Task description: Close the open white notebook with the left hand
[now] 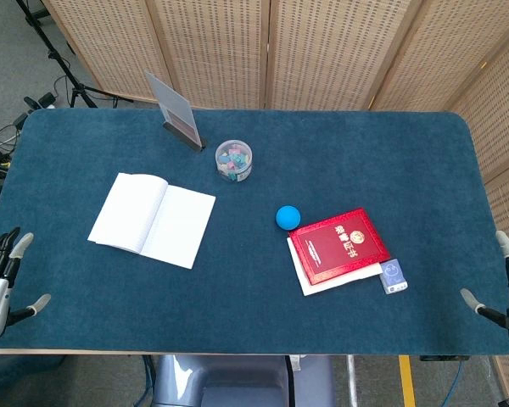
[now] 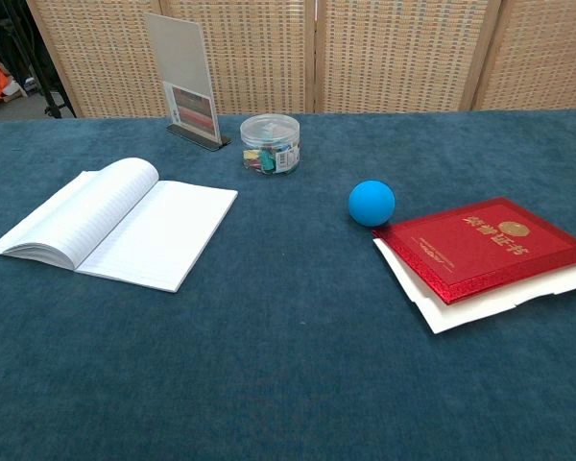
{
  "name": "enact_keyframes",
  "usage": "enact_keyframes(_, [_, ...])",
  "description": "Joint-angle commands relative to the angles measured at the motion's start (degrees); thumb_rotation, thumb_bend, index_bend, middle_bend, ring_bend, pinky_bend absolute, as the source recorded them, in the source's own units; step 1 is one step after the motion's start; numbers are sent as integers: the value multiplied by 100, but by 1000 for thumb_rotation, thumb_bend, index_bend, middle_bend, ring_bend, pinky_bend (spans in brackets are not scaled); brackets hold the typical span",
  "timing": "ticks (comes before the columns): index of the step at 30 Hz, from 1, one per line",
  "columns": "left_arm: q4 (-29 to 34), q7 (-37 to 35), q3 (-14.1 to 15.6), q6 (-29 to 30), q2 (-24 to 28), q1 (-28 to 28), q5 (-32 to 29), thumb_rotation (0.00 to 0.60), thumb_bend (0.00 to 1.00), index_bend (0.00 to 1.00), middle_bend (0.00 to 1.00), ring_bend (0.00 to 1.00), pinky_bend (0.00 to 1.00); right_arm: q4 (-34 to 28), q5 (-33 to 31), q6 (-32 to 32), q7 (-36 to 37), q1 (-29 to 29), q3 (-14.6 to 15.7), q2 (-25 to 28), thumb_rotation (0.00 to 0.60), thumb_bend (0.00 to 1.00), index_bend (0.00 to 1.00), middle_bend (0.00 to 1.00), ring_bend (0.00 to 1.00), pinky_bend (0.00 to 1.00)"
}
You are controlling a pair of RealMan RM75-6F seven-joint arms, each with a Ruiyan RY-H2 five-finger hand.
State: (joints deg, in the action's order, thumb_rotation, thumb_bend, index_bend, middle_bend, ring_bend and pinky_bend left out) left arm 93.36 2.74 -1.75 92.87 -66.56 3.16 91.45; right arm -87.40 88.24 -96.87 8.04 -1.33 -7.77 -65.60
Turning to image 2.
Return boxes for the clear acrylic sign holder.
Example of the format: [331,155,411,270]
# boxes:
[143,12,232,153]

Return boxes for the blue ball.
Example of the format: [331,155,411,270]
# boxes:
[348,180,396,228]

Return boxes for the blue table cloth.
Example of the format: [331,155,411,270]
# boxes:
[0,109,576,461]

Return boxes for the black tripod stand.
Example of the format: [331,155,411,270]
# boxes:
[0,0,78,120]

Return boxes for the red certificate booklet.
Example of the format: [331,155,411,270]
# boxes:
[372,196,576,306]

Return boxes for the clear jar of binder clips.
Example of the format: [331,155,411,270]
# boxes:
[239,113,301,177]

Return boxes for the white notebook with yellow cover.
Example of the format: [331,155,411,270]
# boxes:
[0,157,240,294]

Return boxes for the woven wooden folding screen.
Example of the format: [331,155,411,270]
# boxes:
[26,0,576,119]

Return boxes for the white paper sheets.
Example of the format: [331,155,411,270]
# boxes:
[372,238,576,335]

